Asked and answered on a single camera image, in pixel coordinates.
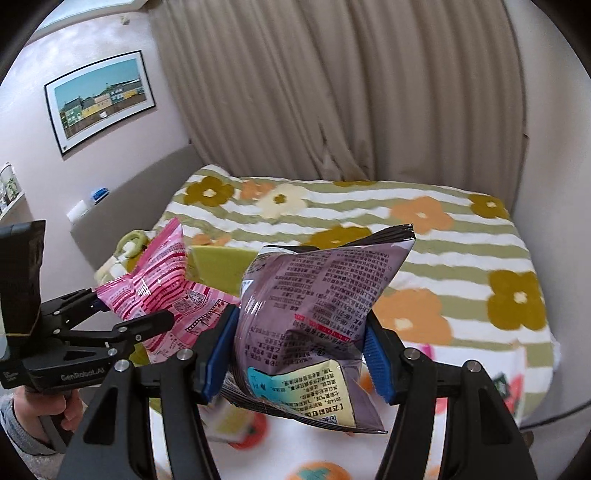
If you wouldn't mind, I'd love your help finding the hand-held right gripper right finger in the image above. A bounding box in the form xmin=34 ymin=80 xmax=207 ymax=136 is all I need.
xmin=362 ymin=311 xmax=541 ymax=480

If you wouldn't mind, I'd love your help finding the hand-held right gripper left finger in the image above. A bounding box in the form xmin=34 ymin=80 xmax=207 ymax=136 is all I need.
xmin=55 ymin=305 xmax=241 ymax=480

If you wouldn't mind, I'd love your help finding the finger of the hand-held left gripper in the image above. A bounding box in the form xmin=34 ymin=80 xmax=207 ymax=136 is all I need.
xmin=41 ymin=287 xmax=112 ymax=324
xmin=65 ymin=309 xmax=175 ymax=354

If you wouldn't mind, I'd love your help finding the pink striped snack packet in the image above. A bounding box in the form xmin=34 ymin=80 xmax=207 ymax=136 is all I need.
xmin=95 ymin=217 xmax=241 ymax=366

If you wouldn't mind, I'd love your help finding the purple snack packet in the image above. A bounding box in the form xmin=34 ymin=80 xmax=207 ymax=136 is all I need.
xmin=221 ymin=224 xmax=417 ymax=435

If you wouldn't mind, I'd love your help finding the person's left forearm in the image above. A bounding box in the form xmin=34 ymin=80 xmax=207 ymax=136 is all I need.
xmin=0 ymin=394 xmax=63 ymax=480

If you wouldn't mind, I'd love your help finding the person's left hand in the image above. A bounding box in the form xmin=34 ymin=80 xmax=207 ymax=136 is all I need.
xmin=11 ymin=390 xmax=86 ymax=446

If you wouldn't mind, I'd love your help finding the white persimmon print table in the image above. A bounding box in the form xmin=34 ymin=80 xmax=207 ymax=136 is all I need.
xmin=152 ymin=342 xmax=527 ymax=480

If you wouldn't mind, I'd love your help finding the grey headboard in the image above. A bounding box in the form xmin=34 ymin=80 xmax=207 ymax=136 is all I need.
xmin=69 ymin=143 xmax=204 ymax=273

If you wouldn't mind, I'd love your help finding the white red snack packet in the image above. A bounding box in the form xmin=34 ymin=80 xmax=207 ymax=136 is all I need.
xmin=485 ymin=364 xmax=525 ymax=416

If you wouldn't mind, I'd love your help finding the flower print striped blanket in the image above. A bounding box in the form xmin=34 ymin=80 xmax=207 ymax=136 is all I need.
xmin=95 ymin=164 xmax=557 ymax=416

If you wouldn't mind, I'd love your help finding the framed houses picture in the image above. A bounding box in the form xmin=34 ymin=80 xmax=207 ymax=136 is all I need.
xmin=44 ymin=50 xmax=157 ymax=158

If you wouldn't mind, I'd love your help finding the beige curtain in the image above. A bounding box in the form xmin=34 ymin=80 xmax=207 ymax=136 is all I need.
xmin=148 ymin=0 xmax=529 ymax=185

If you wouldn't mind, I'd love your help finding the white wall shelf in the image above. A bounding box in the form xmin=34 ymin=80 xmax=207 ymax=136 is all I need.
xmin=0 ymin=189 xmax=26 ymax=222

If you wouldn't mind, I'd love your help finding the green ring toy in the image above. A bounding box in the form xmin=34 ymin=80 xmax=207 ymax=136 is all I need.
xmin=117 ymin=229 xmax=148 ymax=259

